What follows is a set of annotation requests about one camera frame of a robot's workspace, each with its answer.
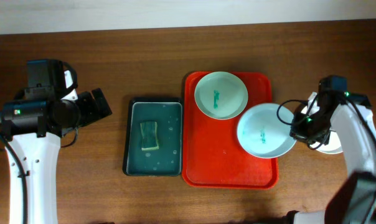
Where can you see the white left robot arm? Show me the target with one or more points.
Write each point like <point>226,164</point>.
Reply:
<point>31,128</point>

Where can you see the mint green plate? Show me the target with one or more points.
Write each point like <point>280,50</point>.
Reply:
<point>221,95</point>

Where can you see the yellow green sponge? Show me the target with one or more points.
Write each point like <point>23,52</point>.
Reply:
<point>149,140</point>

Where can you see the light blue plate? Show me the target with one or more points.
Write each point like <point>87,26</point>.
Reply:
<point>262,131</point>

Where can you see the dark green water tray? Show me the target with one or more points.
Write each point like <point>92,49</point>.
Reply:
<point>167,160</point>

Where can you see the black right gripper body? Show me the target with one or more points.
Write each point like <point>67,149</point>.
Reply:
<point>314,129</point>

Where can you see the red plastic tray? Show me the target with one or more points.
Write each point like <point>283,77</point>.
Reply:
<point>211,154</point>

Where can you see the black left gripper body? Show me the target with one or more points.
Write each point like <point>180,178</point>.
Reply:
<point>86,110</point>

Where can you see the white plate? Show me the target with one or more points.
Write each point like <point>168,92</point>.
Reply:
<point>332,146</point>

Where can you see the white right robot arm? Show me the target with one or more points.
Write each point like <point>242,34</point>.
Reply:
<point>350,115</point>

